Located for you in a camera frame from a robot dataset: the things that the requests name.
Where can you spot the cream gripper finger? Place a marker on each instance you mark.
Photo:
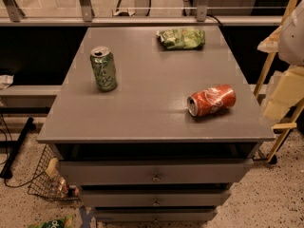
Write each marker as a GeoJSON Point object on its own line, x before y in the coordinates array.
{"type": "Point", "coordinates": [285, 90]}
{"type": "Point", "coordinates": [270, 44]}

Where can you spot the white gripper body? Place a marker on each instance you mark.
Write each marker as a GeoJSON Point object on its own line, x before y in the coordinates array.
{"type": "Point", "coordinates": [293, 38]}

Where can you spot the red coke can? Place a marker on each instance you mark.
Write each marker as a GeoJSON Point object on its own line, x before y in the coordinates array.
{"type": "Point", "coordinates": [211, 100]}

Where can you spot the green jalapeno chip bag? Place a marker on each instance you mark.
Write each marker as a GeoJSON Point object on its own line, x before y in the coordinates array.
{"type": "Point", "coordinates": [182, 38]}

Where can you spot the green soda can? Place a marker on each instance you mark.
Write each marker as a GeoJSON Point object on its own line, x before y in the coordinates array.
{"type": "Point", "coordinates": [103, 66]}

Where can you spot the green bag on floor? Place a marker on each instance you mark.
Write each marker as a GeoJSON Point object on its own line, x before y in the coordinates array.
{"type": "Point", "coordinates": [65, 222]}

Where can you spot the grey drawer cabinet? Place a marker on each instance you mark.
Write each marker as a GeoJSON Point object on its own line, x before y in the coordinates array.
{"type": "Point", "coordinates": [146, 118]}

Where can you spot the top grey drawer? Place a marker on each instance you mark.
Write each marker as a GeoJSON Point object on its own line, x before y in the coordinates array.
{"type": "Point", "coordinates": [154, 172]}

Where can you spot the grey drawer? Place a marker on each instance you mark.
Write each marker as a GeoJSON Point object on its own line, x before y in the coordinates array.
{"type": "Point", "coordinates": [153, 215]}
{"type": "Point", "coordinates": [154, 198]}
{"type": "Point", "coordinates": [154, 172]}

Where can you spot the bottom grey drawer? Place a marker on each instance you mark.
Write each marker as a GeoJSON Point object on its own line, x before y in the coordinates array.
{"type": "Point", "coordinates": [153, 215]}

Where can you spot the middle grey drawer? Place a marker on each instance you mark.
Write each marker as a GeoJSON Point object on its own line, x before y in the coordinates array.
{"type": "Point", "coordinates": [154, 198]}

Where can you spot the white crumpled paper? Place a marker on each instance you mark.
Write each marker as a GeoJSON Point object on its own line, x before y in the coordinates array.
{"type": "Point", "coordinates": [5, 81]}

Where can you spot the black floor stand bar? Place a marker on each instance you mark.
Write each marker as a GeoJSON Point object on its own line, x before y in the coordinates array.
{"type": "Point", "coordinates": [14, 147]}

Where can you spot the yellow wooden frame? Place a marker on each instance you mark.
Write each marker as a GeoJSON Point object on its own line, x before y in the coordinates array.
{"type": "Point", "coordinates": [288, 122]}

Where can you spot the wire basket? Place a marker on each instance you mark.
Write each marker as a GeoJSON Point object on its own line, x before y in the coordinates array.
{"type": "Point", "coordinates": [47, 183]}

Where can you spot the metal railing frame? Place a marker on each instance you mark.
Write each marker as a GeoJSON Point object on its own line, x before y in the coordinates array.
{"type": "Point", "coordinates": [77, 13]}

